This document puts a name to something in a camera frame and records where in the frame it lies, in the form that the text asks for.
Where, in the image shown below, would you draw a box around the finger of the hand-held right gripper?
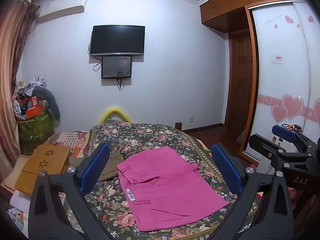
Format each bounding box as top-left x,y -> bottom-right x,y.
248,134 -> 313,173
272,124 -> 316,155

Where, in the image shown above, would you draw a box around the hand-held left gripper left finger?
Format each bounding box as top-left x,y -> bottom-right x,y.
28,143 -> 118,240

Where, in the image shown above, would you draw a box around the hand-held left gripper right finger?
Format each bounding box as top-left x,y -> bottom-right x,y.
211,143 -> 294,240

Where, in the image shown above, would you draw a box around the pink pants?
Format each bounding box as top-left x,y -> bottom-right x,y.
115,146 -> 231,232

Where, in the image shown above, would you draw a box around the olive green pants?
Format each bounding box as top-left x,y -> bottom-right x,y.
69,144 -> 124,183

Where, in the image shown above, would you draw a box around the striped blanket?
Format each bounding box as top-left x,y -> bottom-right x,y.
44,131 -> 90,160

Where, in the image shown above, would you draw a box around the heart-print sliding wardrobe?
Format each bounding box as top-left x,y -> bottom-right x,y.
237,1 -> 320,165

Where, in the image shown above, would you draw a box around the wooden folding lap table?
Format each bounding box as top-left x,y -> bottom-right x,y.
14,145 -> 71,195

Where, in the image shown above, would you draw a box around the yellow foam tube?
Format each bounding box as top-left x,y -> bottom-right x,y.
100,106 -> 133,123

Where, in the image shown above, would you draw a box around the floral bed blanket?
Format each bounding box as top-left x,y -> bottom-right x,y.
60,119 -> 263,240

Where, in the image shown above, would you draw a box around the brown wooden door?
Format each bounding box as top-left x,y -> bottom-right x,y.
224,33 -> 256,131

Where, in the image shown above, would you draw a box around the green fabric basket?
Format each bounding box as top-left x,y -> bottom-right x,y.
17,112 -> 55,155

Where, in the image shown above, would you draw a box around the orange box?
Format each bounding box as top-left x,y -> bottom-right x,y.
25,105 -> 46,119

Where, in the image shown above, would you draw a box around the beige foam board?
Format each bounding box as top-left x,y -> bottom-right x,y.
0,155 -> 27,189

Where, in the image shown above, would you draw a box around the pile of clothes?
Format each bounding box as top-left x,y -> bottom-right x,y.
15,74 -> 47,98

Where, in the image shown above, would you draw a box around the wooden overhead cabinets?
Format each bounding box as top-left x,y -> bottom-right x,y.
200,0 -> 310,34

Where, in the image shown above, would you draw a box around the pink striped curtain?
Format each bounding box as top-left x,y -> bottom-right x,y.
0,0 -> 40,180

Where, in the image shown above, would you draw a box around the white air conditioner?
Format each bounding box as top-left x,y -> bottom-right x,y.
37,0 -> 88,23

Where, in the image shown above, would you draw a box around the black television cable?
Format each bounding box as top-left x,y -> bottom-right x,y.
88,42 -> 102,72

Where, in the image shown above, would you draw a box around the small black wall monitor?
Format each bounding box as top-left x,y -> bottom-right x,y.
101,56 -> 132,79

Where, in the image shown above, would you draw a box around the large black wall television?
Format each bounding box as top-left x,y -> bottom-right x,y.
89,25 -> 146,56

